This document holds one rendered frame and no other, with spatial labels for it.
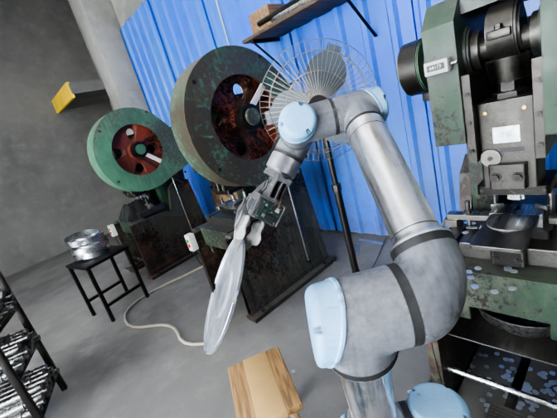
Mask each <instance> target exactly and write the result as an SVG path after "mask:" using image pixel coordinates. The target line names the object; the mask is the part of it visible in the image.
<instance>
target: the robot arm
mask: <svg viewBox="0 0 557 418"><path fill-rule="evenodd" d="M388 115H389V105H388V100H387V99H386V95H385V92H384V91H383V90H382V89H381V88H380V87H379V86H372V87H369V88H365V89H359V90H356V91H353V92H351V93H347V94H344V95H339V96H337V97H333V98H330V99H326V100H321V101H318V102H315V103H312V104H306V103H303V102H299V101H298V102H293V103H290V104H288V105H287V106H285V107H284V108H283V110H282V112H281V114H280V116H279V119H278V131H279V133H280V135H281V137H280V139H279V141H278V143H277V145H276V147H275V149H274V151H273V152H272V154H271V156H270V158H269V160H268V162H267V164H266V166H267V168H266V169H265V170H264V173H265V174H267V175H269V180H265V181H264V182H263V183H262V184H261V185H260V186H258V187H257V188H256V189H255V190H254V191H253V192H251V193H249V195H248V196H247V198H246V200H243V201H242V203H241V205H240V206H239V208H238V209H237V212H236V214H235V231H234V246H235V250H236V251H237V250H238V249H239V247H240V244H241V243H240V242H241V240H242V239H243V238H244V236H245V233H246V228H247V227H248V226H249V225H250V223H251V220H250V216H252V217H254V218H257V219H259V220H260V221H256V222H254V223H253V225H252V226H251V232H250V233H249V234H248V235H247V237H246V240H245V250H248V249H249V248H250V247H251V246H252V245H258V244H259V243H260V242H261V235H262V234H263V233H265V232H266V231H267V230H268V229H269V228H270V227H271V226H276V227H277V226H278V224H279V222H280V220H281V218H282V216H283V214H284V212H285V210H286V208H287V207H285V206H283V205H282V204H281V203H282V200H281V197H282V195H283V193H284V191H285V189H286V187H287V186H290V185H291V183H292V180H291V179H294V178H295V176H296V174H297V173H299V172H300V170H299V168H300V167H301V165H302V163H303V160H304V159H305V157H306V155H307V153H308V150H309V149H310V147H311V145H312V142H313V141H316V140H319V139H324V138H328V137H331V136H334V135H338V134H343V133H346V136H347V137H348V140H349V142H350V144H351V147H352V149H353V152H354V154H355V155H356V159H357V161H358V163H359V165H360V167H361V171H362V173H363V175H364V177H365V180H366V182H367V185H368V187H369V189H370V191H371V194H372V196H373V198H374V200H375V204H376V206H377V208H378V210H379V213H380V215H381V218H382V220H383V222H384V224H385V227H386V230H387V231H388V233H389V236H390V239H391V241H392V243H393V246H392V248H391V250H390V256H391V258H392V260H393V262H394V263H391V264H388V265H382V266H378V267H375V268H372V269H368V270H363V271H359V272H356V273H352V274H348V275H343V276H339V277H336V278H333V277H331V278H327V279H325V280H324V281H321V282H318V283H316V284H311V285H310V286H308V288H307V289H306V292H305V304H306V311H307V317H308V327H309V332H310V337H311V342H312V350H313V353H314V357H315V361H316V364H317V365H318V366H319V367H320V368H330V369H332V370H333V371H334V372H335V373H336V374H337V375H339V376H340V377H341V382H342V385H343V388H344V392H345V394H346V400H347V403H348V406H349V410H348V412H347V413H346V414H343V415H342V416H341V418H472V417H471V414H470V410H469V408H468V406H467V404H466V402H465V401H464V399H462V398H461V397H460V395H459V394H457V392H455V391H453V390H452V389H450V388H447V387H445V386H443V385H441V384H438V383H432V382H425V383H421V384H418V385H417V386H414V387H413V388H412V391H410V392H409V395H408V399H407V400H404V401H397V402H395V398H394V391H393V384H392V376H391V370H392V368H393V367H394V365H395V364H396V361H397V358H398V355H399V351H400V350H404V349H407V348H413V347H418V346H421V345H425V344H429V343H433V342H436V341H438V340H439V339H440V338H442V337H444V336H445V335H446V334H448V333H449V332H450V331H451V330H452V329H453V327H454V326H455V324H456V323H457V321H458V319H459V317H460V315H461V313H462V311H463V307H464V304H465V300H466V296H467V271H466V265H465V261H464V258H463V253H462V251H461V249H460V246H459V244H458V243H457V241H456V239H455V237H454V235H453V233H452V232H451V231H450V230H449V229H447V228H444V227H441V226H440V225H439V223H438V221H437V219H436V217H435V215H434V213H433V211H432V209H431V208H430V206H429V204H428V202H427V200H426V198H425V197H424V194H423V193H422V191H421V189H420V187H419V185H418V183H417V182H416V180H415V178H414V175H413V173H412V172H411V171H410V169H409V166H408V164H407V162H406V161H405V160H404V157H403V155H402V153H401V152H400V150H399V148H398V146H397V144H396V142H395V140H394V138H393V137H392V135H391V133H390V131H389V129H388V127H387V125H386V124H385V121H386V119H387V118H388ZM280 200H281V201H280ZM281 213H282V214H281ZM280 215H281V216H280Z"/></svg>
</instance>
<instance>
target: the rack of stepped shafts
mask: <svg viewBox="0 0 557 418"><path fill-rule="evenodd" d="M0 288H1V289H2V292H0V332H1V331H2V330H3V329H4V328H5V326H6V325H7V323H8V322H9V320H10V319H11V318H12V316H13V315H14V314H15V313H16V315H17V316H18V318H19V320H20V321H21V323H22V325H23V327H24V329H23V330H21V331H18V332H16V333H13V334H11V335H10V334H8V335H5V336H3V337H1V338H0V418H28V417H30V416H32V417H33V418H45V417H44V416H45V414H46V409H47V407H48V404H49V401H50V399H51V394H52V392H53V389H54V386H55V384H56V383H57V384H58V386H59V388H60V389H61V391H64V390H66V389H67V385H66V384H65V381H64V379H63V378H62V376H61V374H60V368H59V367H58V368H56V365H55V363H54V362H53V361H52V359H51V357H50V355H49V353H48V352H47V350H46V349H45V347H44V345H43V343H42V342H41V336H40V335H37V333H36V331H35V329H34V328H33V327H32V325H31V323H30V321H29V319H28V317H27V316H26V314H25V313H24V311H23V309H22V307H21V305H20V304H19V302H18V301H17V298H16V297H15V295H14V293H13V292H12V290H11V288H10V287H9V285H8V283H7V281H6V280H5V278H4V277H3V275H2V272H1V271H0ZM36 349H37V351H38V352H39V353H40V355H41V357H42V359H43V361H44V362H45V364H44V365H41V366H39V367H37V368H35V369H33V370H28V371H26V369H27V366H28V364H29V362H30V361H31V358H32V356H33V354H34V352H35V351H36ZM25 371H26V372H25ZM5 379H8V380H6V381H5Z"/></svg>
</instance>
